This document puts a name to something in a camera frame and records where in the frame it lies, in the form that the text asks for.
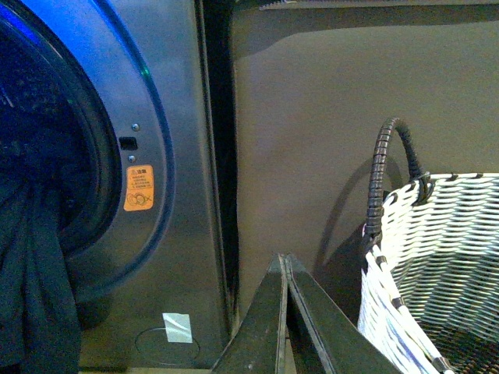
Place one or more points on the dark blue garment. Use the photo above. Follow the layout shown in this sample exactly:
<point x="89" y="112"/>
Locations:
<point x="40" y="330"/>

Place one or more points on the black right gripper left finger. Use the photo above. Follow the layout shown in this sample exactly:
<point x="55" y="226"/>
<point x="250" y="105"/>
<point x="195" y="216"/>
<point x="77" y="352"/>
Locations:
<point x="260" y="342"/>

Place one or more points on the white tape piece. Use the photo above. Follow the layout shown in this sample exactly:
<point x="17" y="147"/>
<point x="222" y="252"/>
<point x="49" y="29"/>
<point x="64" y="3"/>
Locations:
<point x="178" y="327"/>

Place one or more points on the grey front-load washing machine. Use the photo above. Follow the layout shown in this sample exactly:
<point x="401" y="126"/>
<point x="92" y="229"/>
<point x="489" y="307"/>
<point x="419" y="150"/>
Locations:
<point x="135" y="73"/>

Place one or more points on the white woven laundry basket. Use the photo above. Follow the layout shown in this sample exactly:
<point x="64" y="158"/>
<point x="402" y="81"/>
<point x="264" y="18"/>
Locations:
<point x="429" y="298"/>

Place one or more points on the stainless steel washer drum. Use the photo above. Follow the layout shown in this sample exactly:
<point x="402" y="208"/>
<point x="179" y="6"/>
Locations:
<point x="43" y="142"/>

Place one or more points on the orange warning sticker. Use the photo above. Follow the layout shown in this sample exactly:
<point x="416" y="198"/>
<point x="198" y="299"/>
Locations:
<point x="139" y="193"/>

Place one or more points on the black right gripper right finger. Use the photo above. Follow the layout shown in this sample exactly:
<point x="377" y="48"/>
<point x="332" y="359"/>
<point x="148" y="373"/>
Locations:
<point x="322" y="338"/>

